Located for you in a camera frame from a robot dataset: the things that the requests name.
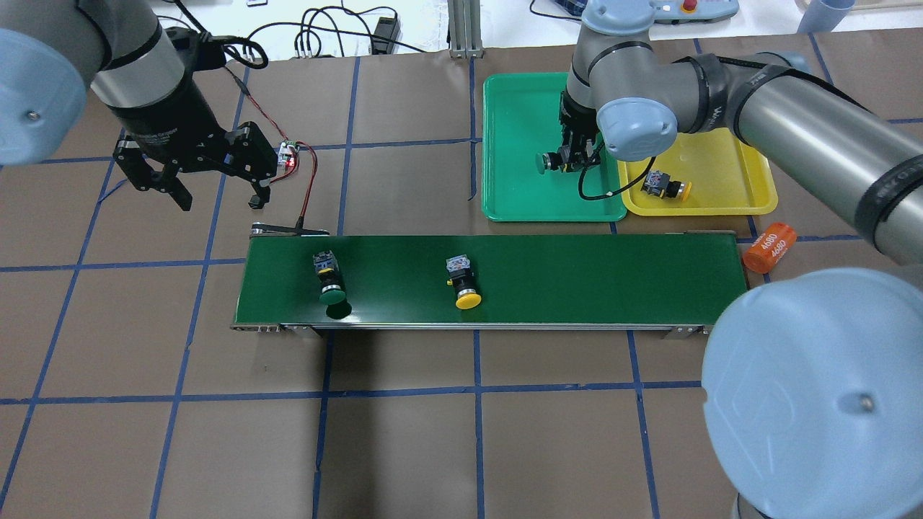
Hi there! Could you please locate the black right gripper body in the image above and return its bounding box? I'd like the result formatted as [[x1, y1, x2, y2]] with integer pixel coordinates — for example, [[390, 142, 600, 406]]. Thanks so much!
[[557, 91, 602, 170]]

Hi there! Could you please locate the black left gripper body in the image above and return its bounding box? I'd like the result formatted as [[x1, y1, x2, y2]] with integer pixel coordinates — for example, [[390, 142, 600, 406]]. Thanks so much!
[[112, 76, 277, 188]]

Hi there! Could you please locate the yellow push button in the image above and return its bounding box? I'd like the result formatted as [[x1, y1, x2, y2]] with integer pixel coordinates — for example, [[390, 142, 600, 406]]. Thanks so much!
[[642, 169, 692, 203], [446, 255, 482, 310]]

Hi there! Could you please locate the green push button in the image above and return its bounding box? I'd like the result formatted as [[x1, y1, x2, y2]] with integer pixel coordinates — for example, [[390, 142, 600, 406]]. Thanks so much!
[[312, 250, 347, 306], [535, 151, 575, 174]]

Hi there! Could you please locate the orange cylinder labelled 4680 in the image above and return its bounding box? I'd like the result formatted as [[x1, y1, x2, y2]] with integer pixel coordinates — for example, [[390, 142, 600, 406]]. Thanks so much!
[[742, 221, 798, 275]]

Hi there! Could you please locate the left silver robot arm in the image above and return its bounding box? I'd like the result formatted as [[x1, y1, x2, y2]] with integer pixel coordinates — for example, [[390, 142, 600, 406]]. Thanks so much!
[[1, 1, 277, 211]]

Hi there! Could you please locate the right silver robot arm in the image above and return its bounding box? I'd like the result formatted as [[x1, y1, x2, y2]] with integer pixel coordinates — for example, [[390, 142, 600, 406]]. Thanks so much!
[[565, 1, 921, 518]]

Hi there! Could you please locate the small green circuit board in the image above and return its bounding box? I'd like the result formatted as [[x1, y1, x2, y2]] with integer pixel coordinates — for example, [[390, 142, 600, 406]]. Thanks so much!
[[278, 139, 300, 169]]

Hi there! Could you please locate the green plastic tray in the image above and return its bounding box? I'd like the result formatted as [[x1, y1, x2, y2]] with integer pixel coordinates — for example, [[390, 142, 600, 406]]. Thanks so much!
[[481, 72, 627, 223]]

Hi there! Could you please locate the yellow plastic tray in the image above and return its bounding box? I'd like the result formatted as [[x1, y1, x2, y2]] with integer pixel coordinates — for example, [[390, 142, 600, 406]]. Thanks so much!
[[621, 128, 779, 216]]

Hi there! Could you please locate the green conveyor belt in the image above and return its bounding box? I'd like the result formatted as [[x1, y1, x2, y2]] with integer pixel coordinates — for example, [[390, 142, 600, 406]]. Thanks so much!
[[231, 233, 747, 332]]

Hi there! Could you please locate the blue teach pendant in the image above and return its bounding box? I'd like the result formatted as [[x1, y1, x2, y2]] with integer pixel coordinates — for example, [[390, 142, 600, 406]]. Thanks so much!
[[650, 1, 739, 25]]

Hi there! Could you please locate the black power adapter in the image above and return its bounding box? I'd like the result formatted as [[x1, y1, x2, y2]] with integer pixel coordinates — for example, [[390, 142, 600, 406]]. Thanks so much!
[[370, 15, 399, 56]]

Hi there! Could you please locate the blue plastic cup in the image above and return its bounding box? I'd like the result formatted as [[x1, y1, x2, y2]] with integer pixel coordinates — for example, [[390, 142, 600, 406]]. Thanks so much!
[[797, 0, 857, 34]]

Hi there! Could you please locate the red black power cable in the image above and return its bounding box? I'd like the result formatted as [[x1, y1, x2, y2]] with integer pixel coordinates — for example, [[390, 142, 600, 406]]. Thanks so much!
[[218, 45, 322, 233]]

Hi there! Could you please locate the aluminium frame post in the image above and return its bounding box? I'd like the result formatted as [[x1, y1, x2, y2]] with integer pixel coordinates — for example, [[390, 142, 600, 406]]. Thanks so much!
[[447, 0, 484, 59]]

